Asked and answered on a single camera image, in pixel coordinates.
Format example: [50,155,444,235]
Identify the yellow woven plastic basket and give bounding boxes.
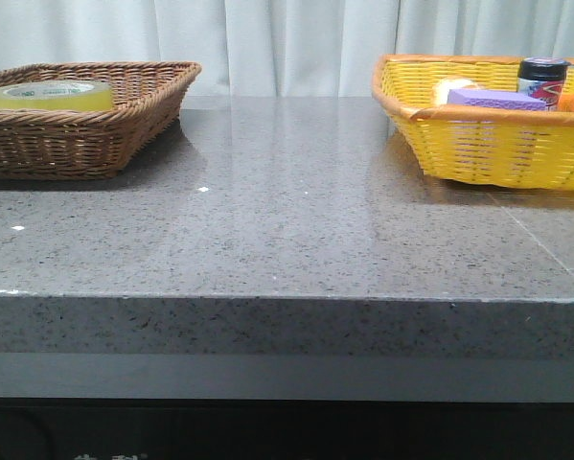
[372,54,574,190]

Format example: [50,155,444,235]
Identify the yellow tape roll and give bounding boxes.
[0,80,115,111]

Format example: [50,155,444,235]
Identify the white curtain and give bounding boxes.
[0,1,574,97]

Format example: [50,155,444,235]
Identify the purple sponge block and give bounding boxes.
[448,88,546,111]

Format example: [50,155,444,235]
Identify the round bread roll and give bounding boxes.
[432,76,481,105]

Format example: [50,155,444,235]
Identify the brown wicker basket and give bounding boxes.
[0,61,202,180]

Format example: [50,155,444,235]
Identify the black lidded can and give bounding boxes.
[517,57,570,111]

